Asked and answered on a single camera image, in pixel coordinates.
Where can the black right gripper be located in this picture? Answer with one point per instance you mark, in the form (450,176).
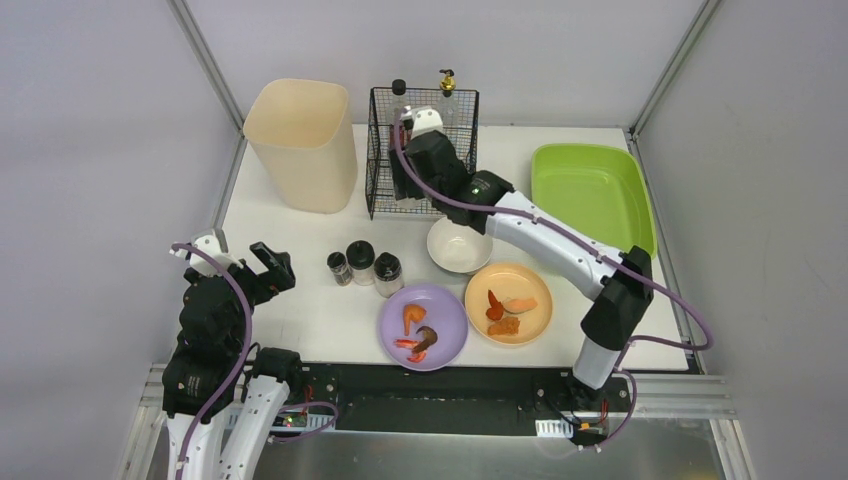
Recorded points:
(411,175)

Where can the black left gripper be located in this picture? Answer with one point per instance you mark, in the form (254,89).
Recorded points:
(263,279)

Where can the soy sauce bottle red label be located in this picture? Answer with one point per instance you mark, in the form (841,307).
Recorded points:
(399,93)

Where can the clear bottle gold pump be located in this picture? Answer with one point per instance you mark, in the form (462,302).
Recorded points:
(447,84)

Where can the clear jar black spout lid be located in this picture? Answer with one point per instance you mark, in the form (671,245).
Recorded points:
(412,199)

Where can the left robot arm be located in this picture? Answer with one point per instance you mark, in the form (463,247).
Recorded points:
(220,402)

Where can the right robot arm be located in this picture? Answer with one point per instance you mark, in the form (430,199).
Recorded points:
(619,284)

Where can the white ceramic bowl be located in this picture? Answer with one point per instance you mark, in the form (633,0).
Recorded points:
(458,249)

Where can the white shaker black spout lid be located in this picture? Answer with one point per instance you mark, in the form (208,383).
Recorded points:
(360,256)

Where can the salt shaker black pump lid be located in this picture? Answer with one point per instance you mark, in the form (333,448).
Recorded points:
(388,274)

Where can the small pepper jar black lid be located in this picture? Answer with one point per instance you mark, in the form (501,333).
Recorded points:
(339,268)

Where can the beige plastic bin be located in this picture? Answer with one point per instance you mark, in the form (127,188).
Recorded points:
(301,131)

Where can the orange shrimp food piece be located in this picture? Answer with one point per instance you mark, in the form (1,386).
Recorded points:
(412,313)

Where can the purple plastic plate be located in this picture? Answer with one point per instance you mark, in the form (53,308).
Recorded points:
(446,314)

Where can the orange plastic plate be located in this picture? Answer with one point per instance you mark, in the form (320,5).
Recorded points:
(509,280)

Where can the brown mushroom food piece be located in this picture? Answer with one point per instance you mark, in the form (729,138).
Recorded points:
(429,337)

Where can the salmon sushi food piece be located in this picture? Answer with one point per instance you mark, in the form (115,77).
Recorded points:
(518,306)

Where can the fried chicken food piece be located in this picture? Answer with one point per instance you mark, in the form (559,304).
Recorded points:
(506,326)

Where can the green plastic tub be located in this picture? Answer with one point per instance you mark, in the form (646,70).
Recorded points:
(598,190)

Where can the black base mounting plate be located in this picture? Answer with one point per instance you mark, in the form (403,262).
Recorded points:
(452,400)

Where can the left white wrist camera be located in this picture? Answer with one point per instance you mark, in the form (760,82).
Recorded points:
(211,242)

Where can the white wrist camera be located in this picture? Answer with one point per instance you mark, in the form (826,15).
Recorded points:
(421,120)
(211,242)

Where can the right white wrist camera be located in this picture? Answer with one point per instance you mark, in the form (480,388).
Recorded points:
(421,120)

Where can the black wire basket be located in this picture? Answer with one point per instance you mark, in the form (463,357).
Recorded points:
(461,128)

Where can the aluminium frame rail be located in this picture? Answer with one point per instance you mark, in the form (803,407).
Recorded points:
(202,51)

